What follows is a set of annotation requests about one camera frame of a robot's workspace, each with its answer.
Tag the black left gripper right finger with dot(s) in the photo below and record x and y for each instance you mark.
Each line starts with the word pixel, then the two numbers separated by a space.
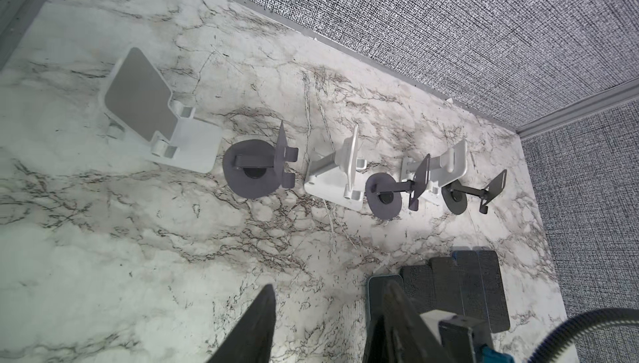
pixel 399 334

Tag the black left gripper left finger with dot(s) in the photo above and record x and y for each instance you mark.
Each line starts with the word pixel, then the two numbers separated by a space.
pixel 251 339

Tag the large black phone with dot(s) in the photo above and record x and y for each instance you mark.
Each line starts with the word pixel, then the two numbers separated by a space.
pixel 495 302

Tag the round grey stand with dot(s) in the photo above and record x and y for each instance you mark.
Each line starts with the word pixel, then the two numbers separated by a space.
pixel 255 168
pixel 383 193

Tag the black fabric phone stand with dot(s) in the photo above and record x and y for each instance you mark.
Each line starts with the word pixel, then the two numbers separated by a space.
pixel 455 194

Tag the silver metal phone stand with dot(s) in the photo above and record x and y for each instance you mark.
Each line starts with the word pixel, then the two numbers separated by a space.
pixel 444 169

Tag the white leftmost phone stand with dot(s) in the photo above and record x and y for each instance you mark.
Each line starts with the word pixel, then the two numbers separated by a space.
pixel 147 122

